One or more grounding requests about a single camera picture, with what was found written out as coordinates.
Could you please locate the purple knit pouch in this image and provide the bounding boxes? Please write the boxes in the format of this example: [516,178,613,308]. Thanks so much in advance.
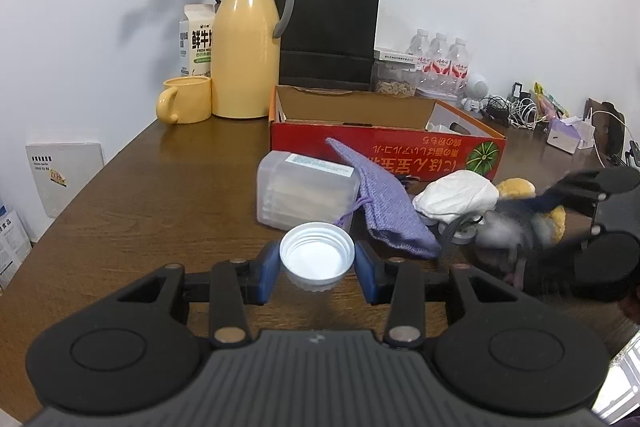
[325,138,442,260]

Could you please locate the yellow green packet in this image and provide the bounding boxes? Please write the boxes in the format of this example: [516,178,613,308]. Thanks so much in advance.
[532,82,568,118]

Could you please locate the clear jar of seeds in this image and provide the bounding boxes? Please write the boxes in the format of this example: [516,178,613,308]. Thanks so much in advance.
[374,57,418,98]

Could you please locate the white bottle cap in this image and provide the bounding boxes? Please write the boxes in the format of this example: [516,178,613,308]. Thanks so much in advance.
[279,223,356,294]

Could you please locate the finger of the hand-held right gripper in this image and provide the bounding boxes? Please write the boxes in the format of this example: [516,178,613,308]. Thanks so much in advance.
[537,169,608,214]
[505,238,592,295]

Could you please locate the small grey plastic part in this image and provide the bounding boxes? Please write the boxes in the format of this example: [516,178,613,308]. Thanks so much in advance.
[439,218,483,247]

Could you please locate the brown bag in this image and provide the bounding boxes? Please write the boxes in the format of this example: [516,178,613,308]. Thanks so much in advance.
[585,98,626,158]

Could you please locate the black paper bag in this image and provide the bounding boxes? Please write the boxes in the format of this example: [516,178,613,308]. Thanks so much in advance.
[278,0,382,92]

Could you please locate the black cable bundle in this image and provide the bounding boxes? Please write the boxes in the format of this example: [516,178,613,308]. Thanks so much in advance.
[482,96,516,125]

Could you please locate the white robot toy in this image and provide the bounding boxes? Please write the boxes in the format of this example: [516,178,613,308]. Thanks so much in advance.
[461,72,491,112]

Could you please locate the yellow plush toy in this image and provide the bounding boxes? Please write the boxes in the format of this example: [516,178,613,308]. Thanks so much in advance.
[475,178,568,253]

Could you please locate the red cardboard box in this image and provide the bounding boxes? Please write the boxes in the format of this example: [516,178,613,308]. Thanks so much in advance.
[269,84,508,184]

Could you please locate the yellow mug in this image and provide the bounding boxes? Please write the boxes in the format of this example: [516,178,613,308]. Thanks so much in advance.
[155,76,213,125]

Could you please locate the purple tissue box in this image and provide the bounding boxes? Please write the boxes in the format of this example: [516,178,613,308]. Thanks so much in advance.
[546,116,596,154]

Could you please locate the clear plastic storage box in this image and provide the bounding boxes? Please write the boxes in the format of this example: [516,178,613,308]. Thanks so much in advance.
[256,150,362,233]

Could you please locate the printed papers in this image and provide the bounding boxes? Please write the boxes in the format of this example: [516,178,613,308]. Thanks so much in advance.
[0,206,33,290]

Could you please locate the white cloth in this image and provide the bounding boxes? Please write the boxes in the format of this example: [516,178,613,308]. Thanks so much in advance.
[412,170,501,224]

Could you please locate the white milk carton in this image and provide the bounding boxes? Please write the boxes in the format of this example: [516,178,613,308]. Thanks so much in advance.
[178,4,218,78]

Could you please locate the yellow thermos jug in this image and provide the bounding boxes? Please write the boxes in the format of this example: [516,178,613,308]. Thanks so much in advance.
[210,0,296,118]

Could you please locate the small white flat box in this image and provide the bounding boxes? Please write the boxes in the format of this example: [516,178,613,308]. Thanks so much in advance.
[374,48,417,66]

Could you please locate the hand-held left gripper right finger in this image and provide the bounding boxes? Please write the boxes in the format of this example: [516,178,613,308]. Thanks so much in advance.
[354,239,523,350]

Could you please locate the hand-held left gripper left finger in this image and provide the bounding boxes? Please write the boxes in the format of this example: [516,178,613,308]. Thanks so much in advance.
[116,241,282,348]

